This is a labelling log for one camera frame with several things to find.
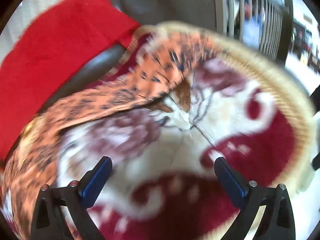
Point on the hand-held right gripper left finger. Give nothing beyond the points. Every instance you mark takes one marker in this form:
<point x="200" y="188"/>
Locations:
<point x="96" y="183"/>

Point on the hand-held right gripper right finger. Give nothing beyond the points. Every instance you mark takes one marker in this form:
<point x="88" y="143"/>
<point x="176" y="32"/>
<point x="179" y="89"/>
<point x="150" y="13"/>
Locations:
<point x="231" y="180"/>

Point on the orange floral garment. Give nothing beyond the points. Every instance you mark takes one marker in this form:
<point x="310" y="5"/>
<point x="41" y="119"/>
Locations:
<point x="100" y="100"/>

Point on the red and cream floral blanket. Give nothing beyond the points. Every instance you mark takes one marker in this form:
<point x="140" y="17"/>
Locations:
<point x="262" y="140"/>

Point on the red cloth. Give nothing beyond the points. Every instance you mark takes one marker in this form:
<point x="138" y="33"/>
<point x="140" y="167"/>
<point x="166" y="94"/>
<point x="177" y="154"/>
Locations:
<point x="62" y="42"/>

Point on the dark furniture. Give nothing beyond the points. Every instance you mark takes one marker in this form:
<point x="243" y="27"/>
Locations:
<point x="300" y="40"/>

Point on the cream curtain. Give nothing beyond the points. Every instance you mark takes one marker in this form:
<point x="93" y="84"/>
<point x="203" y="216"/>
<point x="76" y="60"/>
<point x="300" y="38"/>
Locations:
<point x="37" y="5"/>

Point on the grey slatted frame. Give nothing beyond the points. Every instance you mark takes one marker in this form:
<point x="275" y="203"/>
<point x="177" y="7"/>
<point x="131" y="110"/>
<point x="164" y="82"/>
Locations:
<point x="270" y="22"/>

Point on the dark leather bed frame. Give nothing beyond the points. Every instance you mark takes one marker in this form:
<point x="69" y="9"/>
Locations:
<point x="175" y="2"/>

